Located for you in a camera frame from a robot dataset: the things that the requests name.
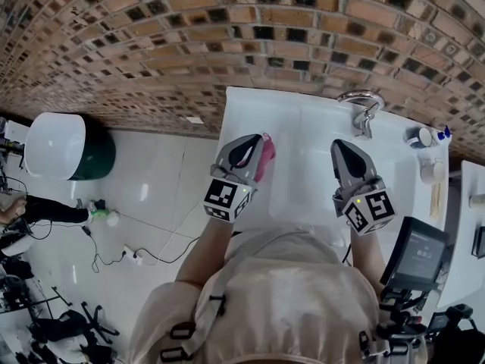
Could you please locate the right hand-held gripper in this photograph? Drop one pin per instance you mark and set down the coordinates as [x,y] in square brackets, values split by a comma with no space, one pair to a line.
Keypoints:
[369,209]

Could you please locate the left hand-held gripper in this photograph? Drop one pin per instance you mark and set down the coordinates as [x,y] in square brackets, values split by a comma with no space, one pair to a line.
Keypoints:
[223,199]

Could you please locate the pink cloth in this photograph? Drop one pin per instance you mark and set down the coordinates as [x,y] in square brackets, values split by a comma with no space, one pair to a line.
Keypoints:
[267,154]

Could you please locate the chrome sink faucet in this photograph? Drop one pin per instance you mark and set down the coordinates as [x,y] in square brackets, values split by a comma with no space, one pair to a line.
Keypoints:
[362,118]

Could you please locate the person's right forearm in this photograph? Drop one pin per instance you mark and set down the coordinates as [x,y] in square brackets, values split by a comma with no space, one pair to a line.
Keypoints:
[365,256]

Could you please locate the person's left forearm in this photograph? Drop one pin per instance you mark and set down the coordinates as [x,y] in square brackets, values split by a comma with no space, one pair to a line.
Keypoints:
[206,248]

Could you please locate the white ceramic sink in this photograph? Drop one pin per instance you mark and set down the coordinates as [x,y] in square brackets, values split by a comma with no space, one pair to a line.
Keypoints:
[303,135]

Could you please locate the plain white cup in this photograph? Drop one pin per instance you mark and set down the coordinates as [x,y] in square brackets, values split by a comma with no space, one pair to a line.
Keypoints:
[432,170]

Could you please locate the wooden sticks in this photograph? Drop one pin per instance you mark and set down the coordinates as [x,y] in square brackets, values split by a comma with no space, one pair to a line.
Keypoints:
[436,200]

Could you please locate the black monitor screen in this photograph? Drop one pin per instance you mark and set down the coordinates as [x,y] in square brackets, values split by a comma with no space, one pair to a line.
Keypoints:
[415,254]

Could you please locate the white side counter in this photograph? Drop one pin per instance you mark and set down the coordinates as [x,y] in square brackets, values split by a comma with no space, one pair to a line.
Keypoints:
[468,218]

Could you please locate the small white cup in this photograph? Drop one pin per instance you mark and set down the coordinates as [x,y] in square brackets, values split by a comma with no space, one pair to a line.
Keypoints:
[477,201]

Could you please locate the white power strip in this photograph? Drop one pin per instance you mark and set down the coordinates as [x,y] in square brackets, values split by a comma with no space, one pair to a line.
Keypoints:
[132,254]

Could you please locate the small black device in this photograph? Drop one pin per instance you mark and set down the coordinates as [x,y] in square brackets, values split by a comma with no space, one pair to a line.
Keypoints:
[480,242]

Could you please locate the black tripod rig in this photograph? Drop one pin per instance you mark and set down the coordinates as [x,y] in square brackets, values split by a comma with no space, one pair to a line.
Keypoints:
[398,321]

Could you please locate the white and green round bin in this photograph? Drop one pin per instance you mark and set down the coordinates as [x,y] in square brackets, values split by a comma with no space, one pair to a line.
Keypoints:
[57,146]

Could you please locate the black office chair base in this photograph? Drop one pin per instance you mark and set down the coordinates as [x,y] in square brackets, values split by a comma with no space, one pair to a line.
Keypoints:
[96,322]

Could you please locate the black camera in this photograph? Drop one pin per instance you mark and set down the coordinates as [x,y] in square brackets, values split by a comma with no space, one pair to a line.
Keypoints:
[452,319]

